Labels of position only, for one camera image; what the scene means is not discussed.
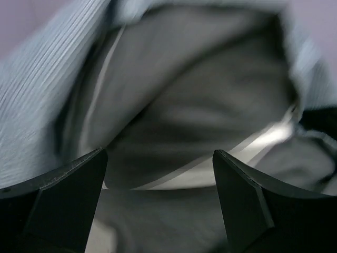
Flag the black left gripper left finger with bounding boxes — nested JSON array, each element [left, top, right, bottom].
[[1, 149, 108, 252]]

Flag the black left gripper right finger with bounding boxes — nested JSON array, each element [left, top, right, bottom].
[[213, 150, 336, 253]]

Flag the blue-grey pillowcase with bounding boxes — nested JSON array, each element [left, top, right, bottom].
[[1, 1, 336, 252]]

